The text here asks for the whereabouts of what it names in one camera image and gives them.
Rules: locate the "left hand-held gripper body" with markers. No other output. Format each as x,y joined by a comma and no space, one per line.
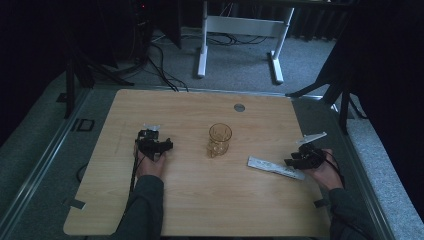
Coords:
148,142

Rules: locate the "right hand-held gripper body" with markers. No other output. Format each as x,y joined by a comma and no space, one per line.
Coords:
310,156

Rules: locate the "white packet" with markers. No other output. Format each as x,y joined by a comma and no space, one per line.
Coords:
273,167

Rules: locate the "person's left hand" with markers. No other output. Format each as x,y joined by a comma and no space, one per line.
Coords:
149,166

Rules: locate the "person's right hand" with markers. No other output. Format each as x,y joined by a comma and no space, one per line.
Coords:
328,175

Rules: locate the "black tape strip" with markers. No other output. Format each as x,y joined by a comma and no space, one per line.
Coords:
76,203
321,203

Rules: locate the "clear amber glass cup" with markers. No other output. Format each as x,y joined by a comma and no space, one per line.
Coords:
219,141

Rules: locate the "black stand with angled legs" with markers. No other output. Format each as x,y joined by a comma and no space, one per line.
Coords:
343,96

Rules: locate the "grey round table grommet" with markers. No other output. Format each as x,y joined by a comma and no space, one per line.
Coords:
239,107

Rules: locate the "black tripod stand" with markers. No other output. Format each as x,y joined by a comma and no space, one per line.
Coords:
70,86

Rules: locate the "black computer tower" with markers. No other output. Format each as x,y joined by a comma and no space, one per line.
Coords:
142,30

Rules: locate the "metal floor rail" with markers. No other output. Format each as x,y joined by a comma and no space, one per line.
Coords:
363,186
40,166

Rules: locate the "black square floor frame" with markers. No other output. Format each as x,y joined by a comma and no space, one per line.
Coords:
85,125

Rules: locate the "white desk frame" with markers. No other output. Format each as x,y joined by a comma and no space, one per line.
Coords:
241,26

